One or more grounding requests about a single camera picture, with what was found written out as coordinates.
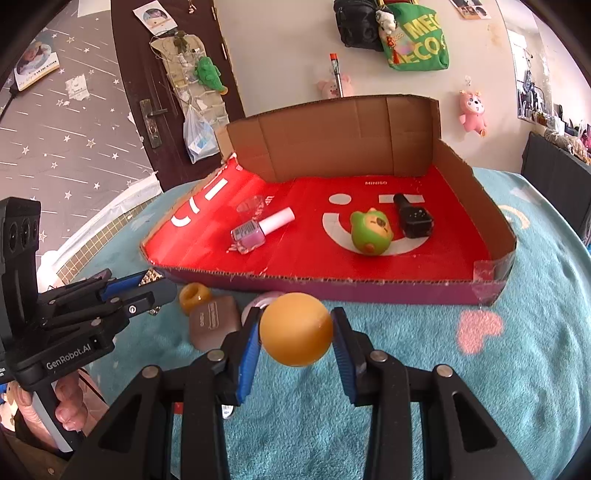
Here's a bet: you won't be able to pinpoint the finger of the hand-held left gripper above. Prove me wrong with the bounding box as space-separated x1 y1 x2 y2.
44 281 177 330
41 270 158 305

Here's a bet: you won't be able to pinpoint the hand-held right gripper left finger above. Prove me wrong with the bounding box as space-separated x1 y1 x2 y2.
78 307 264 480

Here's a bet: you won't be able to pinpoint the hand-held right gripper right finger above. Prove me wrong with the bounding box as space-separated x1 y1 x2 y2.
330 307 536 480

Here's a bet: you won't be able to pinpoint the gold studded bottle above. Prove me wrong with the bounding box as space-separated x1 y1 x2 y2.
139 270 163 317

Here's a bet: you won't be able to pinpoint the yellow ring-shaped holder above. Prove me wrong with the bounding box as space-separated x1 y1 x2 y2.
179 282 212 315

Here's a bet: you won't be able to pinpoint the taupe eye shadow case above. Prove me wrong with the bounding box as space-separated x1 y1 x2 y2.
188 295 243 350

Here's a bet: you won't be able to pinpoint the orange plastic ball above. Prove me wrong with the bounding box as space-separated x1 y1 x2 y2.
259 292 334 367

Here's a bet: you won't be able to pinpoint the pink round device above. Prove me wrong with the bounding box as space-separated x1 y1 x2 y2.
242 291 284 324

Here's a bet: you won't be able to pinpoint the pink nail polish bottle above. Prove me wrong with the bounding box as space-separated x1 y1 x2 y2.
230 207 296 256

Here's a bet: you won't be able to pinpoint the green squishy toy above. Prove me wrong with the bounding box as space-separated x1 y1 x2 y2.
349 208 394 254

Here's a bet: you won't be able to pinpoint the cardboard box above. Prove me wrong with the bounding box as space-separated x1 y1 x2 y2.
140 95 517 308

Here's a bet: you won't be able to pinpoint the person's left hand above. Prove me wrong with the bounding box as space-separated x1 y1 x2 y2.
53 371 89 432

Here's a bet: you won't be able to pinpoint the red paper liner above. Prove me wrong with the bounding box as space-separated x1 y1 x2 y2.
143 159 492 284

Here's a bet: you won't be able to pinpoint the translucent plastic bag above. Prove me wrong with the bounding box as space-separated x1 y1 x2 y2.
183 104 221 164

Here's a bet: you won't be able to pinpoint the dark brown door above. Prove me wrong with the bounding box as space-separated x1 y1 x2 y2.
110 0 245 195

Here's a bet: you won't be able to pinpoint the green dinosaur plush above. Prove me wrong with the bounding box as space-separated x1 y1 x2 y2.
194 55 229 96

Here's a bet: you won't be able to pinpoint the beige hanging organizer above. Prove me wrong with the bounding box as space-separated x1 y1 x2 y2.
148 30 229 139

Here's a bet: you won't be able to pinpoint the pink pig plush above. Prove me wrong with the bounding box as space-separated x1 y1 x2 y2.
316 74 352 99

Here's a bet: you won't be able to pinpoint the paper photo on door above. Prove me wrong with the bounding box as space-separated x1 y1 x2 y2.
133 4 176 35

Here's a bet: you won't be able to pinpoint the pink deer plush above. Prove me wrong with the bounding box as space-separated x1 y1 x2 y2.
458 90 489 136

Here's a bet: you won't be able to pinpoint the giant pencil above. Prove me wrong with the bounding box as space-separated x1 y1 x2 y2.
329 53 346 99

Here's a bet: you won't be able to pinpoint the pile of table knickknacks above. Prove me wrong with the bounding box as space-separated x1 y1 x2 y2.
517 78 591 164

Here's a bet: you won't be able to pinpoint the green tote bag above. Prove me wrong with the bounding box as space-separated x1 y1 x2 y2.
385 2 450 72

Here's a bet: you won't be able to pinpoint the black bag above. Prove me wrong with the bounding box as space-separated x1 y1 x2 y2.
333 0 386 49

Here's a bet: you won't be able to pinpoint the metal door handle plate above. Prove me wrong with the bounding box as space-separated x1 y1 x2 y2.
140 99 169 148

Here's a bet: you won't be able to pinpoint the wall poster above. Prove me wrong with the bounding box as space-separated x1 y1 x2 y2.
14 32 61 92

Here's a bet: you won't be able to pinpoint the white plush keychain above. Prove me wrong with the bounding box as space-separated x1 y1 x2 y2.
375 7 407 68

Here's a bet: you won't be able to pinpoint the wall photos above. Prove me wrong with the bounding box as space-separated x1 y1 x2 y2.
450 0 492 20

